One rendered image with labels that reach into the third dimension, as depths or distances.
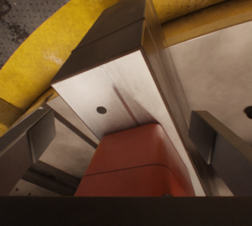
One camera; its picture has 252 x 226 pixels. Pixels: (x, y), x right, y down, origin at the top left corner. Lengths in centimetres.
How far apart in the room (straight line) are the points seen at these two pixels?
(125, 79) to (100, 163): 12
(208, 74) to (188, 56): 11
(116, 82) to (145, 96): 4
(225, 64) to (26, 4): 90
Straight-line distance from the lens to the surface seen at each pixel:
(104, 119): 28
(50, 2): 100
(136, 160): 23
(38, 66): 120
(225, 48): 66
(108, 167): 25
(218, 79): 72
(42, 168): 137
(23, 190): 128
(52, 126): 17
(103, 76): 23
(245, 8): 83
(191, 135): 17
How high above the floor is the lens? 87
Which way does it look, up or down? 49 degrees down
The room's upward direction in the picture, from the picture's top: 171 degrees counter-clockwise
